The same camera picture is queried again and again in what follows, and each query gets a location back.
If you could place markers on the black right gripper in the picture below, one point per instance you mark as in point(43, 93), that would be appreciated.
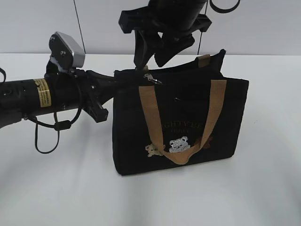
point(163, 28)

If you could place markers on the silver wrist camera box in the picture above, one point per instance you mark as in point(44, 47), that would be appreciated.
point(66, 53)

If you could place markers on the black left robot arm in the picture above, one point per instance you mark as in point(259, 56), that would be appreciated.
point(26, 100)

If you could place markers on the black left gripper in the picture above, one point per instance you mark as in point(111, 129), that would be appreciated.
point(79, 89)

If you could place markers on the black canvas tote bag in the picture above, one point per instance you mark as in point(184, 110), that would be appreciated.
point(177, 116)

